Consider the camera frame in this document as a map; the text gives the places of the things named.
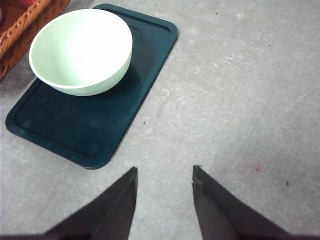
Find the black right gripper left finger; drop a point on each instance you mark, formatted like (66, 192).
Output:
(107, 217)

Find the light green ceramic bowl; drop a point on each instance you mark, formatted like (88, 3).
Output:
(80, 52)

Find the dark blue rectangular tray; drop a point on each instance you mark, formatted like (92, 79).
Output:
(93, 131)

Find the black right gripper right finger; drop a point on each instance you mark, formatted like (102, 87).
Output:
(222, 216)

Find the brown wicker basket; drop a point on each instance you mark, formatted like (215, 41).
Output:
(19, 21)

